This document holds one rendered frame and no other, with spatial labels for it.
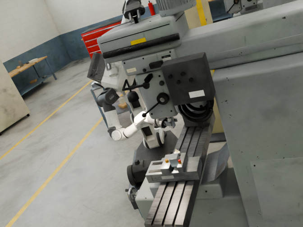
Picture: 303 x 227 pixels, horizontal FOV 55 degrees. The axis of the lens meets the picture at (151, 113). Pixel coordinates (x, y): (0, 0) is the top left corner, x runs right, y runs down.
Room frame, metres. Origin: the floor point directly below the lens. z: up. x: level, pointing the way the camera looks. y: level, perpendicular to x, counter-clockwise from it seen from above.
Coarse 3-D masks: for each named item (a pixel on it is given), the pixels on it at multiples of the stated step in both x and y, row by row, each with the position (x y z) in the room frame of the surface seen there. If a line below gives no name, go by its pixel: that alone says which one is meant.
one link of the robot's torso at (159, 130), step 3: (156, 129) 2.66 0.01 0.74; (159, 129) 2.65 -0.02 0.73; (162, 129) 2.68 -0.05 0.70; (159, 132) 2.66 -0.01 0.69; (162, 132) 2.61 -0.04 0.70; (162, 135) 2.56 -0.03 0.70; (162, 138) 2.51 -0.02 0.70; (144, 141) 2.54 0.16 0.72; (162, 141) 2.50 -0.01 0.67; (144, 144) 2.53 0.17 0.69
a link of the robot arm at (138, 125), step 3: (138, 114) 1.90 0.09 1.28; (141, 114) 1.88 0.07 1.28; (135, 117) 1.91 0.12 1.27; (138, 117) 1.89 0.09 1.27; (141, 117) 1.87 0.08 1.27; (135, 120) 1.89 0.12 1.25; (138, 120) 1.87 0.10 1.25; (141, 120) 1.85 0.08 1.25; (135, 123) 1.88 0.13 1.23; (138, 123) 1.86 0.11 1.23; (135, 126) 1.89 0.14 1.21; (138, 126) 1.88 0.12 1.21; (141, 126) 1.91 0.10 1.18; (138, 129) 1.90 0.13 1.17
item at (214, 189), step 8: (224, 176) 1.58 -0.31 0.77; (152, 184) 1.69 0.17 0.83; (200, 184) 1.52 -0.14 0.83; (208, 184) 1.49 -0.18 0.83; (216, 184) 1.47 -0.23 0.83; (224, 184) 1.53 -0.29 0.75; (152, 192) 1.67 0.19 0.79; (200, 192) 1.51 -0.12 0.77; (208, 192) 1.49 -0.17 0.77; (216, 192) 1.47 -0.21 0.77; (224, 192) 1.49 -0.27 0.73
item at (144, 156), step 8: (168, 136) 2.73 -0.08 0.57; (168, 144) 2.58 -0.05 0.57; (136, 152) 2.66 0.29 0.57; (144, 152) 2.60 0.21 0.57; (152, 152) 2.54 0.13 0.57; (160, 152) 2.49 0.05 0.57; (168, 152) 2.44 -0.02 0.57; (136, 160) 2.37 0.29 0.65; (144, 160) 2.42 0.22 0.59; (152, 160) 2.37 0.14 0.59; (136, 168) 2.32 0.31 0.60; (144, 168) 2.30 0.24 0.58; (136, 176) 2.31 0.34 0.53; (144, 176) 2.29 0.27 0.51
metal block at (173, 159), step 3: (177, 153) 1.61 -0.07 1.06; (171, 156) 1.60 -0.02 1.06; (174, 156) 1.59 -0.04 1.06; (177, 156) 1.58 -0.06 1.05; (171, 159) 1.57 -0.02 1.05; (174, 159) 1.56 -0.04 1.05; (177, 159) 1.56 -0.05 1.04; (171, 162) 1.57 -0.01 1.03; (174, 162) 1.56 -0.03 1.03; (177, 162) 1.55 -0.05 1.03; (171, 165) 1.57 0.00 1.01; (174, 165) 1.57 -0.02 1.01; (177, 165) 1.56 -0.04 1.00
